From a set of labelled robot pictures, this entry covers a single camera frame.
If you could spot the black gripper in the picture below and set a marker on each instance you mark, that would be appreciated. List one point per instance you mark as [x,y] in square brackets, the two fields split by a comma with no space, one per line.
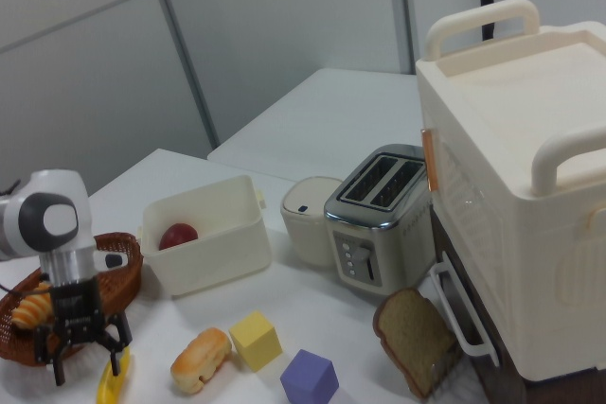
[76,311]

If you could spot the yellow toy banana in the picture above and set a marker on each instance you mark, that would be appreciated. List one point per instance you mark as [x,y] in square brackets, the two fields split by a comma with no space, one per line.
[105,387]

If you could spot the white rectangular plastic container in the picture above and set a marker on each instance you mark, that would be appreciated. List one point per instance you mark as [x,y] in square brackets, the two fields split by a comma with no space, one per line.
[213,252]

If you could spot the spiral toy croissant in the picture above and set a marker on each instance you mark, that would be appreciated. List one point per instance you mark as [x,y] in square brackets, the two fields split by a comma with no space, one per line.
[28,311]

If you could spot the brown wicker basket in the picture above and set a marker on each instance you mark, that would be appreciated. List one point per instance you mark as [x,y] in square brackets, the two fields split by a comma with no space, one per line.
[14,342]

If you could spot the golden toy bread roll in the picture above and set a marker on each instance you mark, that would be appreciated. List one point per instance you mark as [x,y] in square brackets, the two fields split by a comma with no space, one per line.
[201,359]

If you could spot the red toy apple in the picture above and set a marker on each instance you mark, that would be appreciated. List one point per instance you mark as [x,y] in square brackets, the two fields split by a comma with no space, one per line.
[177,236]

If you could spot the yellow foam cube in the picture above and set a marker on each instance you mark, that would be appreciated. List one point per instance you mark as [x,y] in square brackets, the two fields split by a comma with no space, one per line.
[255,340]

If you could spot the purple foam cube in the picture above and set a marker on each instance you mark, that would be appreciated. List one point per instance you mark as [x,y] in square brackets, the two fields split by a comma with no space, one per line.
[310,378]

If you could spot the small white lidded bin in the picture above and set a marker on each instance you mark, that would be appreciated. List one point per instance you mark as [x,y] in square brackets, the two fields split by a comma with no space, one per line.
[305,229]

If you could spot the silver two-slot toaster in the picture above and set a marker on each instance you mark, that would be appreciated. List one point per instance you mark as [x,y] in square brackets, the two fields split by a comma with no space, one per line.
[374,229]

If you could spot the brown toy bread slice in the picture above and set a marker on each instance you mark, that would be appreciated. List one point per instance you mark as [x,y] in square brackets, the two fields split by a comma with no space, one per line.
[412,340]

